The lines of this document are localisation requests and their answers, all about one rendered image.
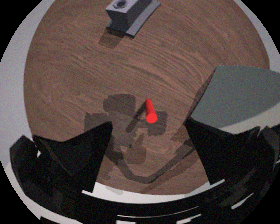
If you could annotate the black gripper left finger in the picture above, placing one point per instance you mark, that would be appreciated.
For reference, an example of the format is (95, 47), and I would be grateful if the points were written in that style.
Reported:
(80, 156)

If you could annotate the red peg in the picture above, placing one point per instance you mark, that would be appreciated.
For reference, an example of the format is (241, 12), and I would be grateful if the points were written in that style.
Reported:
(150, 112)

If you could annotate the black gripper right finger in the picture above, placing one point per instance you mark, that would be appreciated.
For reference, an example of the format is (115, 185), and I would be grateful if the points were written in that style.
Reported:
(217, 149)

